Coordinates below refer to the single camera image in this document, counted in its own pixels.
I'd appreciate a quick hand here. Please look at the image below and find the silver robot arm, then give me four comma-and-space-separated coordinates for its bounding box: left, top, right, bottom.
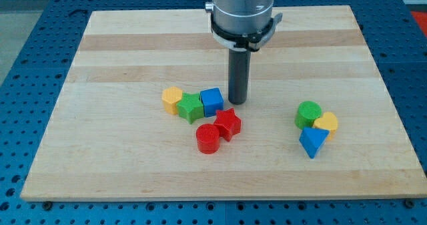
205, 0, 282, 52

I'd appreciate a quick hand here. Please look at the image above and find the yellow hexagon block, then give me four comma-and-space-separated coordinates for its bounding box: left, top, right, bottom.
161, 86, 183, 115

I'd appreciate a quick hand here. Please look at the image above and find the blue cube block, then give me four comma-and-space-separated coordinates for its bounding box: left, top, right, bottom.
200, 87, 224, 118

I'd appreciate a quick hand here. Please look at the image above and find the green star block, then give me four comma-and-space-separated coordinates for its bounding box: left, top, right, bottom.
177, 93, 204, 124

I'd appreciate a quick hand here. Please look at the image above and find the red star block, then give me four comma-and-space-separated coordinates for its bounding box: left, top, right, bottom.
213, 108, 242, 142

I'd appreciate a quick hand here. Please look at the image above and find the red cylinder block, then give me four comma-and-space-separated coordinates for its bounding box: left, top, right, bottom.
195, 124, 220, 154

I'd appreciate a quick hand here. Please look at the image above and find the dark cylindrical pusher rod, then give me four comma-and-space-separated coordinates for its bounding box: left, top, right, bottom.
228, 49, 251, 105

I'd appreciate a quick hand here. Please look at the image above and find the green cylinder block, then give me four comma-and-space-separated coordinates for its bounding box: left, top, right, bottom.
294, 101, 322, 130

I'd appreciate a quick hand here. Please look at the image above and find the blue triangle block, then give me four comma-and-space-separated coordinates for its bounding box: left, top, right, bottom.
299, 127, 330, 159

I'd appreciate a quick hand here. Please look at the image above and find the wooden board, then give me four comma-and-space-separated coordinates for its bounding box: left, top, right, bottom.
21, 5, 426, 202

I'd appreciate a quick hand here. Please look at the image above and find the yellow heart block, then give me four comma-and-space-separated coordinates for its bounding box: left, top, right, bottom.
312, 111, 338, 142

